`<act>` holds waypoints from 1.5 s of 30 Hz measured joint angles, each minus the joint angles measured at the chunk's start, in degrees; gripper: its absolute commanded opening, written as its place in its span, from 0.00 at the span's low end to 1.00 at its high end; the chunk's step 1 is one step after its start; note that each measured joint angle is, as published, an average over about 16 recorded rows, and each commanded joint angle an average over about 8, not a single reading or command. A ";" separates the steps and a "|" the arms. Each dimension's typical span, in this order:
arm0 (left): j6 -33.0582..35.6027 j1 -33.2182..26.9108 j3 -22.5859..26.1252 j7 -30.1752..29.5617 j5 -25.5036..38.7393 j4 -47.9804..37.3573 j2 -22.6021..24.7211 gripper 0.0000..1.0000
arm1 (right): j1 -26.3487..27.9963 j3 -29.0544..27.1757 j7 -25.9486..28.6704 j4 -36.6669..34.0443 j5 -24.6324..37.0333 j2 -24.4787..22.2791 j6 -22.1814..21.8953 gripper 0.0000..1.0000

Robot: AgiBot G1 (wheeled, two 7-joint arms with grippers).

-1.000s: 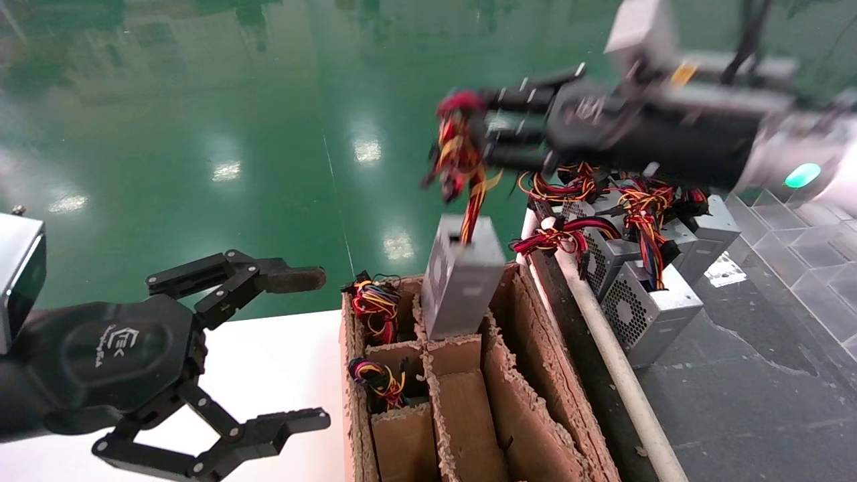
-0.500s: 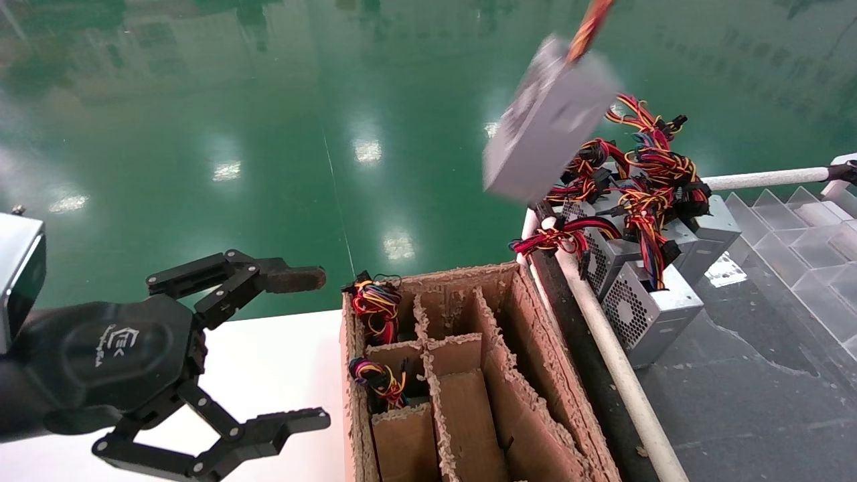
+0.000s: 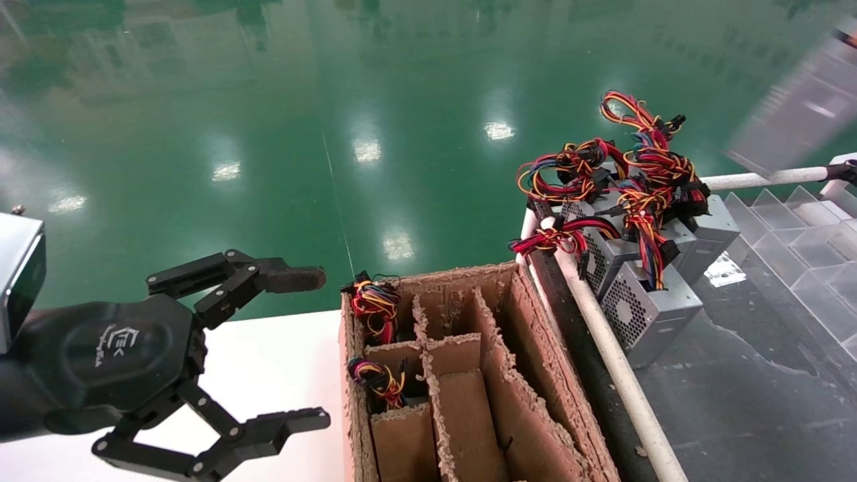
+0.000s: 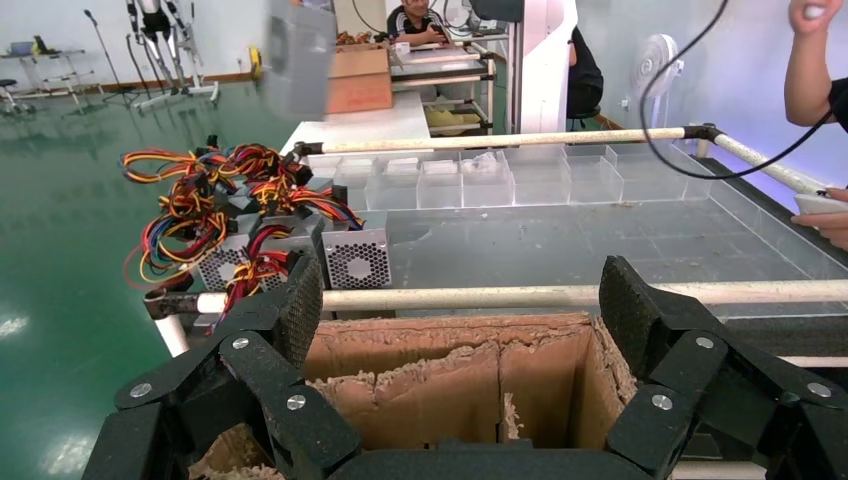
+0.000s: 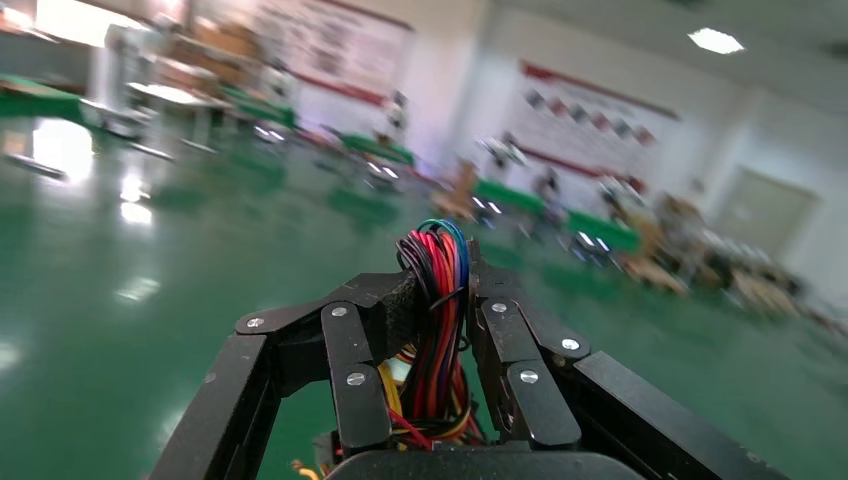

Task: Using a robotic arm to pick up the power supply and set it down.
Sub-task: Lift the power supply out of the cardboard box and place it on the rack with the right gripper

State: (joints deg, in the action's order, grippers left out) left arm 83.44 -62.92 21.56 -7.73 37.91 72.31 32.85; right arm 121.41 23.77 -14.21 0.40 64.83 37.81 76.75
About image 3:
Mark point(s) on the silver and black left arm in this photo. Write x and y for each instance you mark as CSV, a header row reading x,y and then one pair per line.
x,y
17,268

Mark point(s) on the clear plastic divider tray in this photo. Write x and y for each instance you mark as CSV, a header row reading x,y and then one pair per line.
x,y
803,268

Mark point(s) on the brown cardboard box with dividers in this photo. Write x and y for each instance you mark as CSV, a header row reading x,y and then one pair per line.
x,y
469,402

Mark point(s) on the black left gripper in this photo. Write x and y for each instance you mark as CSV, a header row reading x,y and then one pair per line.
x,y
110,355

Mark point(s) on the long white rack pipe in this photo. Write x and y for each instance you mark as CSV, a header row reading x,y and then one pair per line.
x,y
622,375
763,179

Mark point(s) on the black pipe connector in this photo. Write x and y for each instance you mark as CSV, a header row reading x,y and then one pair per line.
x,y
843,173

